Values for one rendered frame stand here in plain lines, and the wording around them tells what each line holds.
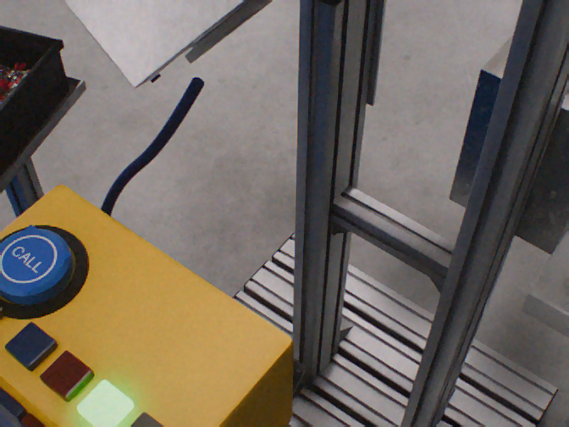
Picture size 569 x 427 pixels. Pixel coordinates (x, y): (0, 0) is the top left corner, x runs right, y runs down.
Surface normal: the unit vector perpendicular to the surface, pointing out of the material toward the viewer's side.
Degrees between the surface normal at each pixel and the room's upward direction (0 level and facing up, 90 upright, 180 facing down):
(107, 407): 0
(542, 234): 90
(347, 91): 90
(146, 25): 55
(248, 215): 0
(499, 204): 90
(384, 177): 0
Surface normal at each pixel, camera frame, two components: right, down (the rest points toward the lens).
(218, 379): 0.00, -0.63
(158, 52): -0.02, 0.29
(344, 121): 0.79, 0.47
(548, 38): -0.60, 0.62
